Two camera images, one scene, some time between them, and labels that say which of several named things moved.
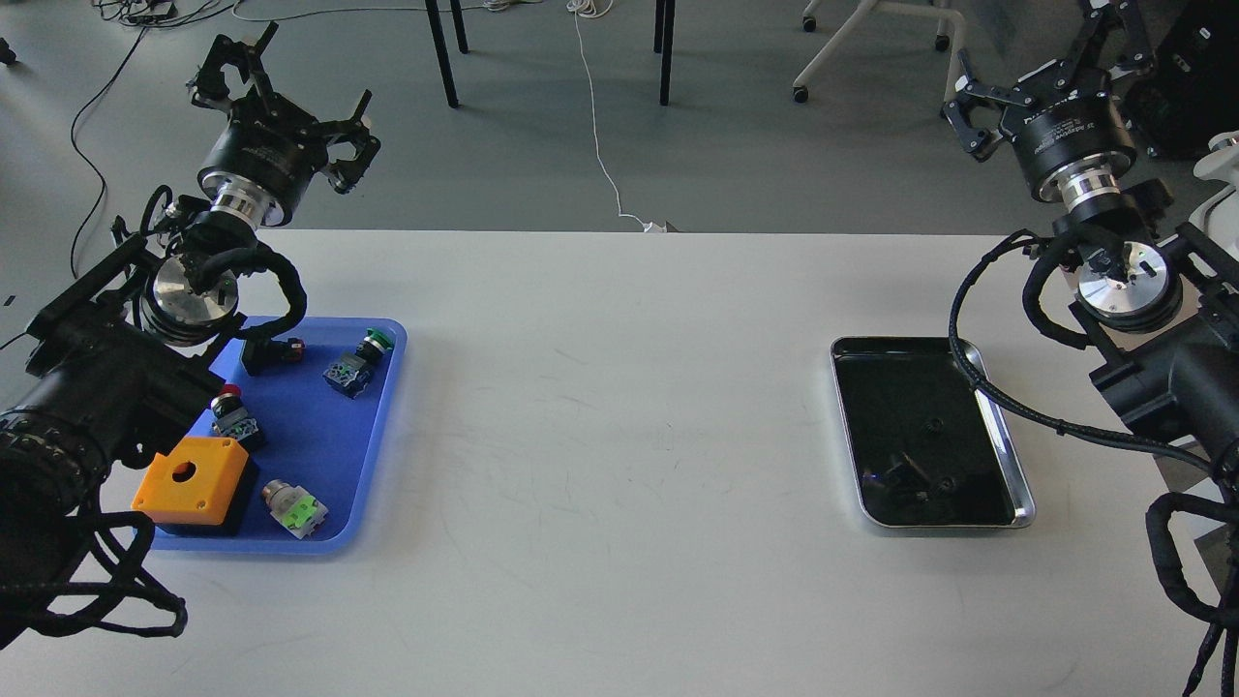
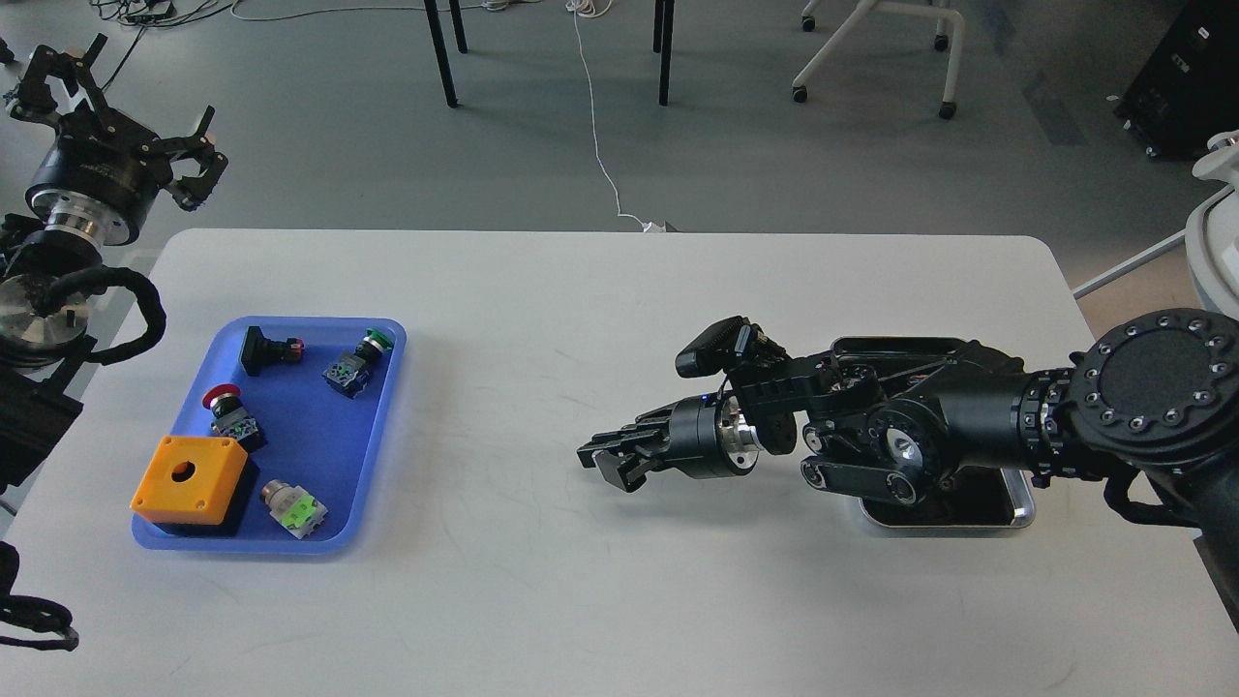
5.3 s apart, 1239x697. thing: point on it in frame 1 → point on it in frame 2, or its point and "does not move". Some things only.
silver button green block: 296,509 does not move
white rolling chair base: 833,48 does not move
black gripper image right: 1072,140 → 707,437
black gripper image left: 269,152 → 102,171
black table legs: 449,91 does not move
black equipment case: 1189,96 does not move
